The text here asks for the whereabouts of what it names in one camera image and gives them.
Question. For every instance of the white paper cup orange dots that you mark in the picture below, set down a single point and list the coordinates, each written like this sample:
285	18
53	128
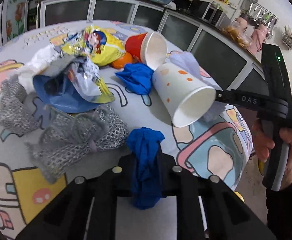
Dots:
185	97

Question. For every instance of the red paper cup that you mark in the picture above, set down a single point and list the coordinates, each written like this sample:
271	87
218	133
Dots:
147	48

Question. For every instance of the blue glove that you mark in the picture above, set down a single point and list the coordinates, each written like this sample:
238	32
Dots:
146	187
137	78

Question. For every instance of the orange peel piece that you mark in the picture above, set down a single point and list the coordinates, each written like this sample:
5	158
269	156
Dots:
121	62

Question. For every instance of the yellow cartoon snack bag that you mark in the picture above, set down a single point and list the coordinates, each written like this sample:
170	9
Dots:
101	47

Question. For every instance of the blue snack wrapper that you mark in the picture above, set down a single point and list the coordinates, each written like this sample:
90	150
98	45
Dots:
72	84

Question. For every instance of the white tissue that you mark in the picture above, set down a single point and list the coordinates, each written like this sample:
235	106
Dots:
39	63

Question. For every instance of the grey mesh foam net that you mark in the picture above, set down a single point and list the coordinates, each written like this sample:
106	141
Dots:
14	116

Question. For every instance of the yellow rimmed trash bin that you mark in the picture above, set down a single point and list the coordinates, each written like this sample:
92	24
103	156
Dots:
239	196

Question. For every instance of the kitchen counter cabinet glass doors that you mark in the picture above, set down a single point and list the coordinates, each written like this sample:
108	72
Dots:
231	66

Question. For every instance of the person's right hand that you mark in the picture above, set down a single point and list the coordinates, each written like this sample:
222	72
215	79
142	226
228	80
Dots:
263	144

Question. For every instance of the chopstick holder basket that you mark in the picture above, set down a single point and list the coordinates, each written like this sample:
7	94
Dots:
287	37

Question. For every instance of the pink thermos flask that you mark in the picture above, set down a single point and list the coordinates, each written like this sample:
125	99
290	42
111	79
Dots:
258	37
242	22

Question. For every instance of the person's black sleeve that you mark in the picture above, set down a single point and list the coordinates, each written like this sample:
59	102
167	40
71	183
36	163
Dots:
279	215

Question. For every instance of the plastic bag of bread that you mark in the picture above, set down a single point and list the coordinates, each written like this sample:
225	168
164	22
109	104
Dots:
235	32

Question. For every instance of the microwave oven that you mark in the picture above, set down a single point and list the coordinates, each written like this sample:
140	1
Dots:
207	12

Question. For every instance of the cartoon printed tablecloth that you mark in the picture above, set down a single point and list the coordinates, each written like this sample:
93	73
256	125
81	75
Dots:
219	147

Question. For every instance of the flower painted door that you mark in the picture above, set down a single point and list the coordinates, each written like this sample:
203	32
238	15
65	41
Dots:
13	19

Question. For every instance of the wall utensil rack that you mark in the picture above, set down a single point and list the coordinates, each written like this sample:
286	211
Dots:
257	15

